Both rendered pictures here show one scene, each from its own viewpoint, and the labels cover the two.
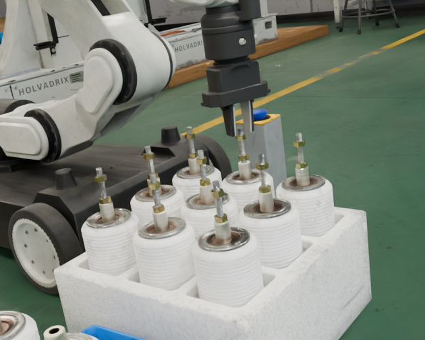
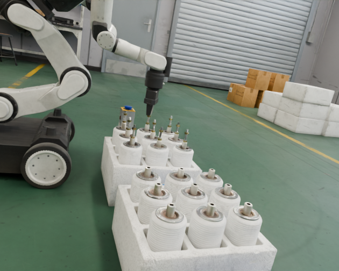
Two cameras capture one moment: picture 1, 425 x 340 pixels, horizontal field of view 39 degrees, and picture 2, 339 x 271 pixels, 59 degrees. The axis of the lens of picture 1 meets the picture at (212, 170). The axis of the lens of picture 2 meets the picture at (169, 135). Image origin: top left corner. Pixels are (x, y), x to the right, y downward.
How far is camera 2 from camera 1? 1.15 m
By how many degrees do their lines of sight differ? 56
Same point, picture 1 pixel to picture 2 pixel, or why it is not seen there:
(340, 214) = not seen: hidden behind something
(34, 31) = not seen: outside the picture
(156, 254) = (164, 154)
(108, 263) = (137, 161)
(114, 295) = not seen: hidden behind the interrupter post
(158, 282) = (162, 164)
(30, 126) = (2, 101)
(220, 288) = (188, 162)
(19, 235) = (30, 159)
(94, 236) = (136, 150)
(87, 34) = (63, 61)
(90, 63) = (72, 77)
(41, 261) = (44, 172)
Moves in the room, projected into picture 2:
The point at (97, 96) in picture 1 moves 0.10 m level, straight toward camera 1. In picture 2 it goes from (71, 92) to (89, 97)
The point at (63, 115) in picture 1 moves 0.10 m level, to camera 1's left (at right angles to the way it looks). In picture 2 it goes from (25, 97) to (3, 98)
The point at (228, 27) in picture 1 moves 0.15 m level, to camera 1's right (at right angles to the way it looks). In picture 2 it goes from (162, 78) to (178, 79)
